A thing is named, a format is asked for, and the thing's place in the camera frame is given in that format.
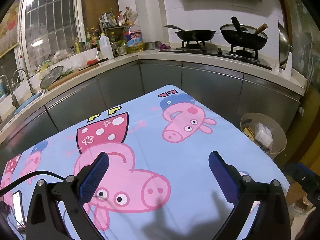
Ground white tissue pack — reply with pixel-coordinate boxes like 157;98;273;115
254;122;273;148

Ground yellow red cardboard box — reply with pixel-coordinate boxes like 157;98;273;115
242;126;255;141

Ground beige round trash bin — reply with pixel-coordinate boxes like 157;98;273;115
240;113;287;159

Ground steel kitchen faucet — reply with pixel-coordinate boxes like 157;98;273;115
0;74;20;109

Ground barred kitchen window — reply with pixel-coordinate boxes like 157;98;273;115
21;0;79;74

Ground black smartphone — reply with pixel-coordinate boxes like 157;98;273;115
12;191;26;233

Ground blue pig cartoon tablecloth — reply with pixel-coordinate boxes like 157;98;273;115
1;85;289;239

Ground wooden cutting board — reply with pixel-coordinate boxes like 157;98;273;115
47;63;100;90

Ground round glass pot lid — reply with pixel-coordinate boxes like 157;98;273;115
40;66;63;90

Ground steel pot lid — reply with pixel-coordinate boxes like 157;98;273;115
278;22;293;69

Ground black gas stove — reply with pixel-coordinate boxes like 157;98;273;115
159;42;272;70

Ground white plastic jug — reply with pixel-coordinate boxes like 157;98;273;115
99;33;114;60

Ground black wok right burner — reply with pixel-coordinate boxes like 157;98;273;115
220;16;268;50

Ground black wok burner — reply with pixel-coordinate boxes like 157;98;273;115
163;24;215;42
220;16;268;50

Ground yellow cooking oil bottle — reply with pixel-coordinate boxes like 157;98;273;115
124;25;144;54

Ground black wok left burner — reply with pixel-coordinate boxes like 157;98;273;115
163;24;215;42

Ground black charger cable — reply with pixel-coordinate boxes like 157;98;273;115
0;170;66;198

